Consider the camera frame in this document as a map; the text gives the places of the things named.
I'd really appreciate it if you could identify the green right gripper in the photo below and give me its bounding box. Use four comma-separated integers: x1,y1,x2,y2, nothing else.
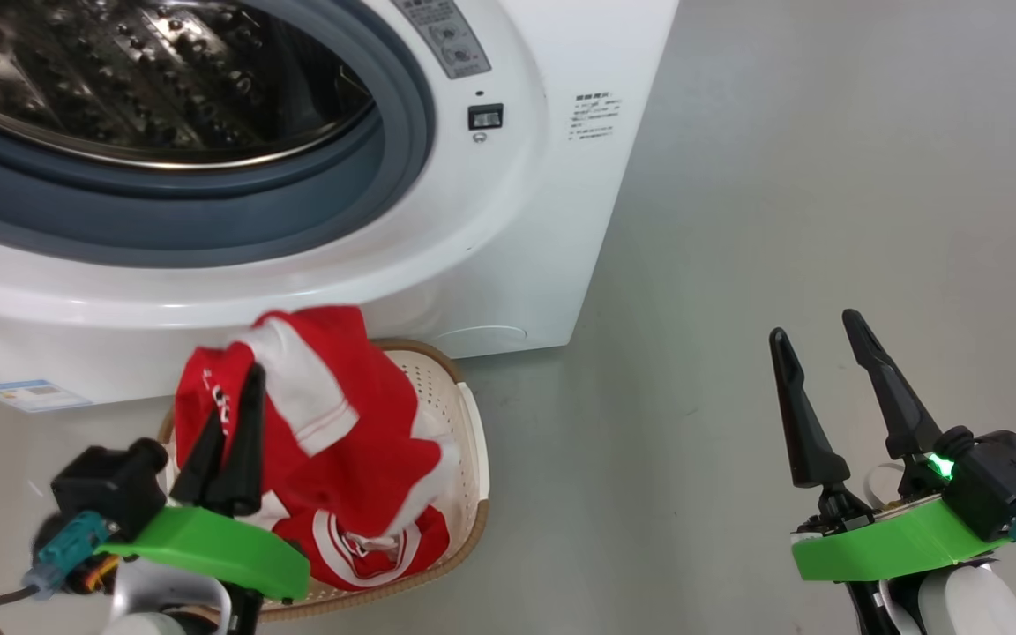
768,309,1016,584

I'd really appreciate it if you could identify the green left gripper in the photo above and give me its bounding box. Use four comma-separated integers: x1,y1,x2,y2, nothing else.
95,362,311,603

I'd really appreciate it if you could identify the red and white garment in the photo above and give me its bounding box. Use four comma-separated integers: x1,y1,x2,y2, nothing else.
173,306,461,592

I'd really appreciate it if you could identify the cream basket with brown rim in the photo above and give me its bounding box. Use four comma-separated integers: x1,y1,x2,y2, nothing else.
158,338,491,624

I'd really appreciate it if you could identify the white front-load washing machine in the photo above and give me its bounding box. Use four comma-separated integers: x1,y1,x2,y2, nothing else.
0,0,679,413

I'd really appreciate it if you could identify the blue energy label sticker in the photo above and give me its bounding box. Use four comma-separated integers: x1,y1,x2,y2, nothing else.
0,379,94,414

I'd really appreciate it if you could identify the teal left camera connector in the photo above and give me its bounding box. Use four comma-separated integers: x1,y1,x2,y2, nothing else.
26,512,114,602

